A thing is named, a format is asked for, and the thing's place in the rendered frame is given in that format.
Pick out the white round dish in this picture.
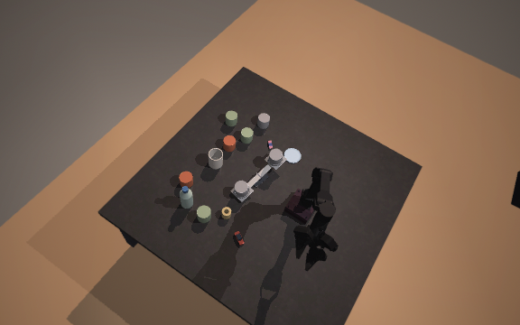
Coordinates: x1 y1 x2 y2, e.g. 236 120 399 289
283 148 302 163

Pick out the white bottle with blue cap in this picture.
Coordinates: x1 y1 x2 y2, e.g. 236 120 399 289
180 186 193 209

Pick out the red toy car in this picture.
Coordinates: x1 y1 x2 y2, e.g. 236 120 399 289
234 231 245 246

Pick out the pale green cylinder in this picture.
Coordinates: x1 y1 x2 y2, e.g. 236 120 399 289
240 127 253 144
197 206 211 223
226 111 237 126

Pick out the orange cylinder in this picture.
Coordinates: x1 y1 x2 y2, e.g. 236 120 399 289
179 172 193 188
223 135 236 152

